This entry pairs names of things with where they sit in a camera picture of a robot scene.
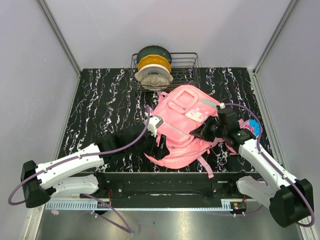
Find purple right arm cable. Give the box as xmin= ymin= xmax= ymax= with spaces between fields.
xmin=224 ymin=103 xmax=315 ymax=228

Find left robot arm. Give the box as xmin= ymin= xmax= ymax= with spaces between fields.
xmin=20 ymin=130 xmax=170 ymax=209

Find grey patterned plate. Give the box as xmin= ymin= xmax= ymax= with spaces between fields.
xmin=140 ymin=75 xmax=170 ymax=87

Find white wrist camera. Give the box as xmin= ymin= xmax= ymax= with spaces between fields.
xmin=147 ymin=116 xmax=163 ymax=136
xmin=216 ymin=102 xmax=226 ymax=111

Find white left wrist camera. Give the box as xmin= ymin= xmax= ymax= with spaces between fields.
xmin=147 ymin=116 xmax=163 ymax=136

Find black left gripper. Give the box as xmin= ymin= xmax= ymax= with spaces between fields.
xmin=127 ymin=128 xmax=170 ymax=160

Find pink purple pencil case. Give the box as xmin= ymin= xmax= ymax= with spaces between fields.
xmin=242 ymin=119 xmax=261 ymax=138

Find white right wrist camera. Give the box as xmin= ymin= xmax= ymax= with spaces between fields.
xmin=216 ymin=102 xmax=226 ymax=111

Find black wire dish rack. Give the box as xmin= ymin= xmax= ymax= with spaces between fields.
xmin=128 ymin=52 xmax=201 ymax=92

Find yellow plate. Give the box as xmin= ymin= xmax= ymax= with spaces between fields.
xmin=137 ymin=54 xmax=171 ymax=72

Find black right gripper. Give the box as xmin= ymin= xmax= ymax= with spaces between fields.
xmin=191 ymin=115 xmax=227 ymax=143

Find pink student backpack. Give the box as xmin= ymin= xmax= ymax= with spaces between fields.
xmin=145 ymin=84 xmax=223 ymax=178

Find dark green plate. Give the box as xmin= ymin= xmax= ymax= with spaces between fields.
xmin=136 ymin=45 xmax=172 ymax=64

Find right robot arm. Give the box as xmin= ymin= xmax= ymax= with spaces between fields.
xmin=190 ymin=103 xmax=316 ymax=228

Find aluminium front rail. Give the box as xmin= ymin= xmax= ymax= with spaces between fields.
xmin=43 ymin=194 xmax=259 ymax=214

